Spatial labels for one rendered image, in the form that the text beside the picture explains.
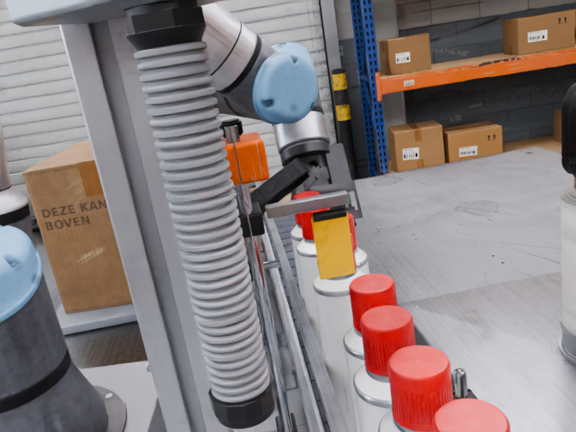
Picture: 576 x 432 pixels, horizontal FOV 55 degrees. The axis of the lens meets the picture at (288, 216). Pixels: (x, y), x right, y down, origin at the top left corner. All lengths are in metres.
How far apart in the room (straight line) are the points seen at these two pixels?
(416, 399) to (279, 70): 0.38
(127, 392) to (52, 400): 0.13
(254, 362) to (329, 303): 0.23
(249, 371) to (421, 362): 0.09
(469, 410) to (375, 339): 0.09
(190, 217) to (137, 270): 0.14
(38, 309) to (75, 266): 0.48
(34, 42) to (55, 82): 0.34
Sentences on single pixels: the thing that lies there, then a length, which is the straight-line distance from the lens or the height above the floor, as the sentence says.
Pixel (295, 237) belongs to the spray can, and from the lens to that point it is 0.64.
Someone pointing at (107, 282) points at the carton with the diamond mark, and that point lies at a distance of 1.04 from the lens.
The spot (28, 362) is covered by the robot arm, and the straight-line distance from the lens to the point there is 0.58.
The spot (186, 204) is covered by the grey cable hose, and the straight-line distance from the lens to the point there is 0.25.
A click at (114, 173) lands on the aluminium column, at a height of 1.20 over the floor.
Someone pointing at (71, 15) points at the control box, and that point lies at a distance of 0.30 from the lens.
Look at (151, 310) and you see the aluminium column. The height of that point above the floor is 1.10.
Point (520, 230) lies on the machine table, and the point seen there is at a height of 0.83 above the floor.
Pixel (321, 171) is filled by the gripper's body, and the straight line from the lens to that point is 0.75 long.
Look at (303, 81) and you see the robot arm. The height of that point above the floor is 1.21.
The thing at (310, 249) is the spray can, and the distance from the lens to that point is 0.59.
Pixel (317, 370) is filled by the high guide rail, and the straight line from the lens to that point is 0.53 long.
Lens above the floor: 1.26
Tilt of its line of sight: 17 degrees down
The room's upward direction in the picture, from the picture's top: 9 degrees counter-clockwise
